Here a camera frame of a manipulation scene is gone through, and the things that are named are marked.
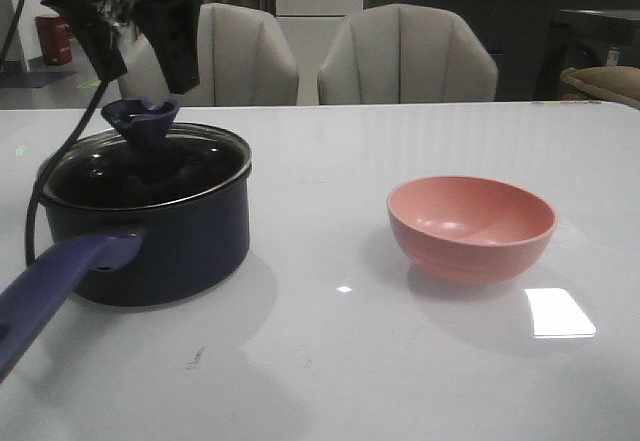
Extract black gripper with board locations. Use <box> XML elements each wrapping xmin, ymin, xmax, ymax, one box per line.
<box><xmin>41</xmin><ymin>0</ymin><xmax>201</xmax><ymax>94</ymax></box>

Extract glass lid blue knob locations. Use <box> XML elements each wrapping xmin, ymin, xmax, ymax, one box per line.
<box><xmin>43</xmin><ymin>98</ymin><xmax>251</xmax><ymax>211</ymax></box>

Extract pink plastic bowl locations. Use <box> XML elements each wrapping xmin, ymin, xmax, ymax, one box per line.
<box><xmin>387</xmin><ymin>175</ymin><xmax>558</xmax><ymax>284</ymax></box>

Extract red trash bin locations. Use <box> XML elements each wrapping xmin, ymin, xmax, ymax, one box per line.
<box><xmin>35</xmin><ymin>15</ymin><xmax>73</xmax><ymax>66</ymax></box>

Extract dark floor mat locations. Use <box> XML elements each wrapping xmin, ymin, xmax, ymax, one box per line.
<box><xmin>0</xmin><ymin>71</ymin><xmax>75</xmax><ymax>89</ymax></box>

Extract left grey upholstered chair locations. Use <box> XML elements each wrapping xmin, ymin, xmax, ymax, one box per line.
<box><xmin>118</xmin><ymin>3</ymin><xmax>299</xmax><ymax>107</ymax></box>

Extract grey upholstered chair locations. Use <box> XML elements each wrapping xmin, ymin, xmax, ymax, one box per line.
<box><xmin>317</xmin><ymin>4</ymin><xmax>498</xmax><ymax>105</ymax></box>
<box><xmin>118</xmin><ymin>3</ymin><xmax>299</xmax><ymax>107</ymax></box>

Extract white drawer cabinet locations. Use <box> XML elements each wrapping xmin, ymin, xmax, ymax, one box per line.
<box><xmin>275</xmin><ymin>0</ymin><xmax>364</xmax><ymax>105</ymax></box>

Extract right grey upholstered chair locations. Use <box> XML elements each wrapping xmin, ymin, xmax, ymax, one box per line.
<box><xmin>317</xmin><ymin>4</ymin><xmax>498</xmax><ymax>105</ymax></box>

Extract dark grey counter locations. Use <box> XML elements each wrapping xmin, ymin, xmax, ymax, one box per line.
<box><xmin>366</xmin><ymin>0</ymin><xmax>639</xmax><ymax>101</ymax></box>

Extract dark side table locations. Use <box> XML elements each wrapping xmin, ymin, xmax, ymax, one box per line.
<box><xmin>534</xmin><ymin>9</ymin><xmax>639</xmax><ymax>100</ymax></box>

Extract beige cushion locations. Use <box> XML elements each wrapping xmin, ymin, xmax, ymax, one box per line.
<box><xmin>560</xmin><ymin>66</ymin><xmax>639</xmax><ymax>109</ymax></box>

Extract dark blue saucepan purple handle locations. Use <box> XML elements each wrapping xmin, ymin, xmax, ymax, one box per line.
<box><xmin>1</xmin><ymin>169</ymin><xmax>251</xmax><ymax>376</ymax></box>

